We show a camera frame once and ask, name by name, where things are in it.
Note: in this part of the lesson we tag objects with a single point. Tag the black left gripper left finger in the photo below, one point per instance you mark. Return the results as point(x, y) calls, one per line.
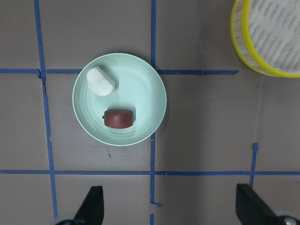
point(91, 211)

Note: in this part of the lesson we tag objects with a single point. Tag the white steamed bun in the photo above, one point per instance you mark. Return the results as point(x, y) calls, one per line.
point(99, 82)

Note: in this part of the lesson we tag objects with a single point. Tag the yellow bamboo steamer basket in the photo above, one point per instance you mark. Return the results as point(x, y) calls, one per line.
point(266, 36)

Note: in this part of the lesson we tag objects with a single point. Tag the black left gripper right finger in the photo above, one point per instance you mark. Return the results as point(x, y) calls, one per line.
point(251, 209)

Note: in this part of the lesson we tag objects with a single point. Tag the pale green round plate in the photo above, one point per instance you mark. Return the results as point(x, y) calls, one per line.
point(139, 88)

